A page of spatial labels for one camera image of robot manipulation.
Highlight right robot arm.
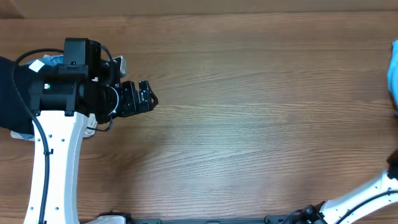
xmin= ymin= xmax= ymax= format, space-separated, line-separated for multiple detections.
xmin=297 ymin=159 xmax=397 ymax=224

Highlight light blue t-shirt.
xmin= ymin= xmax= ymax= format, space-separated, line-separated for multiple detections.
xmin=387 ymin=40 xmax=397 ymax=116

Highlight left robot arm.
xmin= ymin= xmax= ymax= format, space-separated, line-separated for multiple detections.
xmin=24 ymin=38 xmax=158 ymax=223

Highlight black folded garment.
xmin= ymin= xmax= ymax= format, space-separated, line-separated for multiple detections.
xmin=1 ymin=57 xmax=36 ymax=134

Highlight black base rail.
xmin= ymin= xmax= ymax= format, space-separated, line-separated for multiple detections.
xmin=99 ymin=212 xmax=327 ymax=224

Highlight beige folded garment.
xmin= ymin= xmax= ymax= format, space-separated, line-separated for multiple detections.
xmin=11 ymin=114 xmax=98 ymax=141

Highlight blue denim jeans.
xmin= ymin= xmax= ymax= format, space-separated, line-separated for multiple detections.
xmin=40 ymin=55 xmax=63 ymax=66

